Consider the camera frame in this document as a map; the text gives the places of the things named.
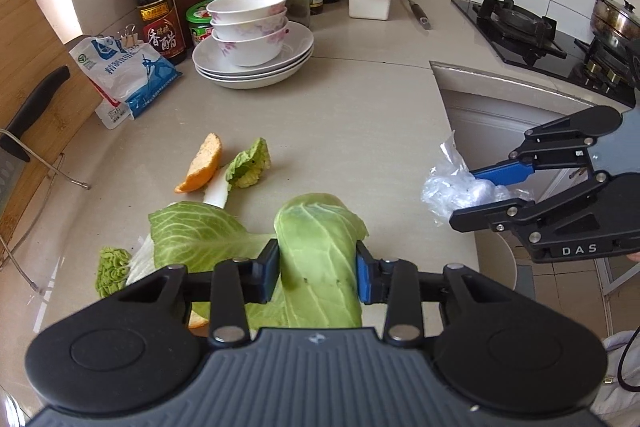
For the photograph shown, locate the clear plastic bag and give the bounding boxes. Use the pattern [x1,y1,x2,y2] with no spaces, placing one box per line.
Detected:
[421,132,534,225]

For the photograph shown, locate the large green cabbage leaf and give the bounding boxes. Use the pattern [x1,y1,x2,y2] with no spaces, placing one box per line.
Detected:
[245,193,368,331]

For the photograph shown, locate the small napa cabbage piece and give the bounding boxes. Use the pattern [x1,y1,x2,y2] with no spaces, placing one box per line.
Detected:
[203,138,271,208]

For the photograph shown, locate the orange peel piece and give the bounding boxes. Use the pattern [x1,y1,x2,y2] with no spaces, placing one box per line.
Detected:
[174,133,222,194]

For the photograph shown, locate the flat green cabbage leaf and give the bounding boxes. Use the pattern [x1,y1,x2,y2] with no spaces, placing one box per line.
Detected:
[149,202,274,273]

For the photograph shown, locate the white cabinet door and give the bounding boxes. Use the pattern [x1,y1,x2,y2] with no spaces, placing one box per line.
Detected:
[440,90,586,202]

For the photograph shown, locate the black gas stove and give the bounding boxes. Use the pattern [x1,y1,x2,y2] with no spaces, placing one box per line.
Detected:
[452,0,636,107]

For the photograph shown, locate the curly napa cabbage leaf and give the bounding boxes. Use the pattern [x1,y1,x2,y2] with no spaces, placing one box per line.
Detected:
[94,235,155,298]

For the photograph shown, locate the stainless steel pot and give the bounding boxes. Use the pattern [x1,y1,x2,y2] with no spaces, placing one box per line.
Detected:
[590,0,640,40]

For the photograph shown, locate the middle white plate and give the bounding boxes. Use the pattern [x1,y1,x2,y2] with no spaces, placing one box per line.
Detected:
[195,48,314,81]

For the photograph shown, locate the white plate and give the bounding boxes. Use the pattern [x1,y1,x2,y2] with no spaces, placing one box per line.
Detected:
[198,55,312,90]
[195,48,314,81]
[192,22,314,75]

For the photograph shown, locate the bottom white plate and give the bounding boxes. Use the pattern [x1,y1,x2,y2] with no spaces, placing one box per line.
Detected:
[198,55,312,90]

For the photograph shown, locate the white blue salt bag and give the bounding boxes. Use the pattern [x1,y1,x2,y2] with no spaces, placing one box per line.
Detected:
[70,37,181,130]

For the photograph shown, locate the bottom white floral bowl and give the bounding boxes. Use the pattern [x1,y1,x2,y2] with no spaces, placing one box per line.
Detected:
[212,23,288,67]

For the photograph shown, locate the white floral bowl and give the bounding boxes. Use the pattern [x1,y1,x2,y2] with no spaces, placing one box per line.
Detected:
[210,8,288,41]
[212,23,288,67]
[206,0,288,24]

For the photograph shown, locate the top white plate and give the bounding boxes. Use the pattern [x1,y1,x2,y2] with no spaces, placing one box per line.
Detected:
[192,22,314,75]

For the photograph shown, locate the middle white floral bowl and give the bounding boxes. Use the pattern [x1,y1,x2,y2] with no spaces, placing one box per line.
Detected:
[210,8,288,41]

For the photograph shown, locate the metal binder clips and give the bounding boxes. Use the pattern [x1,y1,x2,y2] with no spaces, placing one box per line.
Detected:
[116,23,140,49]

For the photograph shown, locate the green lid jar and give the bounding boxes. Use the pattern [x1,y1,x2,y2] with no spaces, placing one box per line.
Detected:
[186,0,213,46]

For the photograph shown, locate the top white floral bowl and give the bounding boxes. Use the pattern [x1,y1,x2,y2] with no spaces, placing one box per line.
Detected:
[206,0,288,24]

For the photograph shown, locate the dark vinegar bottle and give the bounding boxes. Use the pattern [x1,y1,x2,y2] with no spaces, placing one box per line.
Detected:
[136,0,186,65]

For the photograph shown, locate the bamboo cutting board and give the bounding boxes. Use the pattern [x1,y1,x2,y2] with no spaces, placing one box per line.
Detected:
[1,0,101,241]

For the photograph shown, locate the metal wire board stand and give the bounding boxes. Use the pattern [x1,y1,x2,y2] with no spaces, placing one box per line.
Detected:
[1,129,91,295]

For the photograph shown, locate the black handled kitchen knife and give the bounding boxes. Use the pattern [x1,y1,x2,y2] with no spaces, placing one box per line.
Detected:
[0,65,70,210]

